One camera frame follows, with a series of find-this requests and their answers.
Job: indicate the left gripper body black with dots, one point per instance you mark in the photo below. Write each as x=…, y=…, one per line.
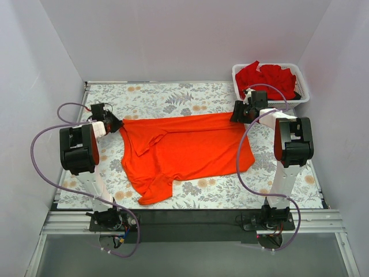
x=112, y=122

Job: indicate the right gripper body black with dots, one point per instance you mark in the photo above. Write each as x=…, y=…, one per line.
x=240, y=111

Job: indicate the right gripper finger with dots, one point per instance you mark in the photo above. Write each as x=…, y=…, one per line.
x=239, y=109
x=245, y=120

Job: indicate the orange t shirt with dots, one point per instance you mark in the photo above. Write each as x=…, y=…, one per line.
x=160, y=151

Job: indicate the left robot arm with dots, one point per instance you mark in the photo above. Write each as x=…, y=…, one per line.
x=79, y=155

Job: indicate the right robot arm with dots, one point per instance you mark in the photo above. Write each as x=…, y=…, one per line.
x=293, y=147

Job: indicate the red shirts pile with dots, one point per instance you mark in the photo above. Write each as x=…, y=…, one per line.
x=274, y=75

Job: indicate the black garment in basket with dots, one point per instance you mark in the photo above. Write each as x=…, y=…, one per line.
x=297, y=96

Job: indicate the white plastic basket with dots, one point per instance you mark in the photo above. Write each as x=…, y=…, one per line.
x=275, y=97

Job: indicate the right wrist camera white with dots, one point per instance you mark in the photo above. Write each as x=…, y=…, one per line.
x=247, y=96

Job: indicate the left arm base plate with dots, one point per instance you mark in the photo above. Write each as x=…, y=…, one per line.
x=111, y=220

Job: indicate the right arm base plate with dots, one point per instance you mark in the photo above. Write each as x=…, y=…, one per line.
x=255, y=221

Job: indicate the aluminium frame rail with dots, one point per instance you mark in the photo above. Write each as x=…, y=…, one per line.
x=78, y=222

